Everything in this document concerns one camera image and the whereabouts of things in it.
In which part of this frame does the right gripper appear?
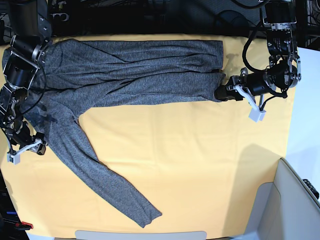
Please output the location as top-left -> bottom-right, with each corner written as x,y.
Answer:
4,121 -> 47,155

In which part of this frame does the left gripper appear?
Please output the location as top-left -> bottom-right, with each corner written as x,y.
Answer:
214,68 -> 270,102

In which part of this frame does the grey long sleeve shirt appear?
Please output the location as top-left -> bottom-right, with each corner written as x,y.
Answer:
21,39 -> 225,227

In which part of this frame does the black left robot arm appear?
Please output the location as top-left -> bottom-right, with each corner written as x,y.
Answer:
214,0 -> 302,102

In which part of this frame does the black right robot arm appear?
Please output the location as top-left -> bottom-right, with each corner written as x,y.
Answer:
0,0 -> 52,160

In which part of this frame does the black chair base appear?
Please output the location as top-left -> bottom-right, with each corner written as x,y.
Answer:
213,10 -> 257,37

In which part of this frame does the yellow table cloth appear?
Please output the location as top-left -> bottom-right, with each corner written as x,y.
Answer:
0,32 -> 300,239

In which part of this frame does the red clamp left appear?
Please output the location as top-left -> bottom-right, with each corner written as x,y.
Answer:
14,222 -> 34,231

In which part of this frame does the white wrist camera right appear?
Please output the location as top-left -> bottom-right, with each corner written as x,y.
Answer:
6,139 -> 43,165

